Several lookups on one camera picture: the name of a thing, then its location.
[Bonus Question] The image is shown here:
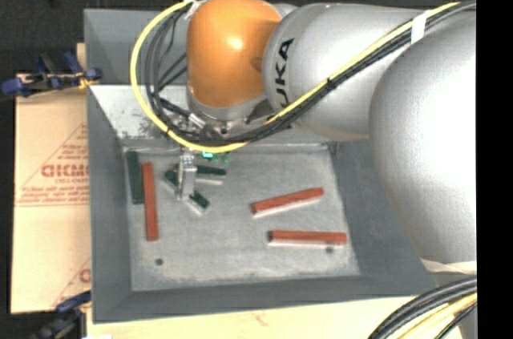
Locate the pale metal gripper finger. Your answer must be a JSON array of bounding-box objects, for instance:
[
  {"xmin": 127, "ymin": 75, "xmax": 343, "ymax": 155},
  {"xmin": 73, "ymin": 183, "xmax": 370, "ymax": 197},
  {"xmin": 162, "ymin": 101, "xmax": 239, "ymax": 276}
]
[
  {"xmin": 175, "ymin": 155, "xmax": 188, "ymax": 203},
  {"xmin": 185, "ymin": 156, "xmax": 199, "ymax": 200}
]

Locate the dark green flat block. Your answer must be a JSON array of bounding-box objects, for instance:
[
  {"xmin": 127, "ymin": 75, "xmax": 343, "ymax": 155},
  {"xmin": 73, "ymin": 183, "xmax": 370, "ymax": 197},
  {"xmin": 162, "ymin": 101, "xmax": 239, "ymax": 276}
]
[
  {"xmin": 125, "ymin": 151, "xmax": 146, "ymax": 205},
  {"xmin": 163, "ymin": 168, "xmax": 211, "ymax": 216}
]

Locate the red-brown flat block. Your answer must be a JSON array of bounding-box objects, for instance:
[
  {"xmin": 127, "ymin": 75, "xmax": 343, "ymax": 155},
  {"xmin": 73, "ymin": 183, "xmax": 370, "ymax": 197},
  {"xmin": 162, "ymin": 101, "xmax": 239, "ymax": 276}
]
[
  {"xmin": 266, "ymin": 229, "xmax": 349, "ymax": 249},
  {"xmin": 140, "ymin": 161, "xmax": 160, "ymax": 242},
  {"xmin": 249, "ymin": 187, "xmax": 325, "ymax": 220}
]

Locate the grey metal bin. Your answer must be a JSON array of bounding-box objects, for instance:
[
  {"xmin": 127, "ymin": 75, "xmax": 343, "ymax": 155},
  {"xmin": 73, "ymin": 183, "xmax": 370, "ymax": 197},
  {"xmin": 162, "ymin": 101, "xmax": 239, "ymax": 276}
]
[{"xmin": 83, "ymin": 7, "xmax": 438, "ymax": 323}]

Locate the brown cardboard board red print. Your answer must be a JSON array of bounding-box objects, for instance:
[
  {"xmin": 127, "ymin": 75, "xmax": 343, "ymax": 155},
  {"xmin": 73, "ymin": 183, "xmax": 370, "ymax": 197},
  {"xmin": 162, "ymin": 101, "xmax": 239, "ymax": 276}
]
[{"xmin": 10, "ymin": 87, "xmax": 93, "ymax": 315}]

